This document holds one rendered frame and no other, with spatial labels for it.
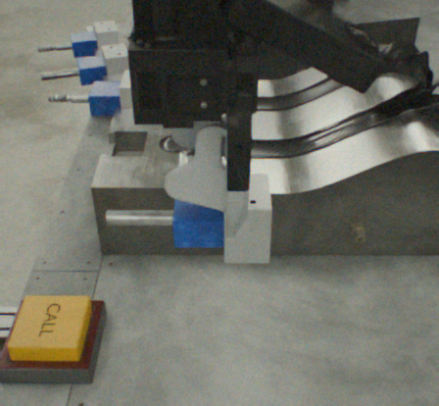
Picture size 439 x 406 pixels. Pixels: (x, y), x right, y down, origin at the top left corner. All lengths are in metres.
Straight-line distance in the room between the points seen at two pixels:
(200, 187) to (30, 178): 1.87
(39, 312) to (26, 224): 1.51
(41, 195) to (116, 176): 1.57
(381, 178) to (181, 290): 0.23
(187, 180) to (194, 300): 0.21
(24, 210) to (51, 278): 1.48
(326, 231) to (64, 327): 0.28
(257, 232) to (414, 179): 0.21
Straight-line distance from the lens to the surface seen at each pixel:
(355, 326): 0.58
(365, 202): 0.61
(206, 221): 0.45
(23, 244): 1.97
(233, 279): 0.61
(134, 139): 0.69
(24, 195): 2.19
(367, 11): 1.02
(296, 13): 0.38
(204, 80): 0.38
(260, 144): 0.67
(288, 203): 0.60
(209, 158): 0.41
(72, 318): 0.54
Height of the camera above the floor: 1.23
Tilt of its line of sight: 36 degrees down
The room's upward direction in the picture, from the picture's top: straight up
